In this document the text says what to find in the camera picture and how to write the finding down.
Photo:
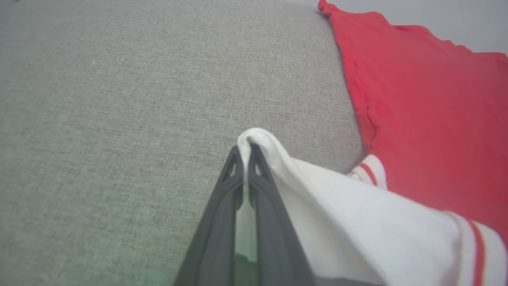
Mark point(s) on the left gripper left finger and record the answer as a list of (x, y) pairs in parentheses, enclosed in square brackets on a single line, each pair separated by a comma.
[(214, 238)]

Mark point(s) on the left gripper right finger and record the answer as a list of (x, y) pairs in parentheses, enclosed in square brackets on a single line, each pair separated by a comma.
[(274, 238)]

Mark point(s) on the red and white garment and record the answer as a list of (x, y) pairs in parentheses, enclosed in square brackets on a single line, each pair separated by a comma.
[(428, 119)]

